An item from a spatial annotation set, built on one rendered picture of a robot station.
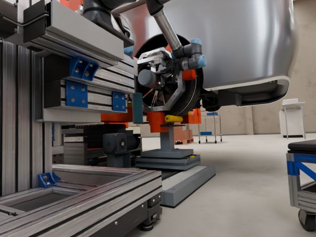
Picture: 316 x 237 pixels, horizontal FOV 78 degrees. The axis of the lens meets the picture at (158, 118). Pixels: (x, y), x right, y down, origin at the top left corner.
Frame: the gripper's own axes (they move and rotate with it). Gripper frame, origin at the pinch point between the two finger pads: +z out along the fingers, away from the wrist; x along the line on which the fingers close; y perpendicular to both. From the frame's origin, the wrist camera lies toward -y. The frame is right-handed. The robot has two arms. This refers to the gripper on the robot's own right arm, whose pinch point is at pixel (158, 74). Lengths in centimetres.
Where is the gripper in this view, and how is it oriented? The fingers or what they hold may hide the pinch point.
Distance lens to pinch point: 149.0
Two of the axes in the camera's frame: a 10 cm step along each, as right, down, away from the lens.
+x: -5.0, -0.4, -8.6
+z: -8.6, 0.7, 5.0
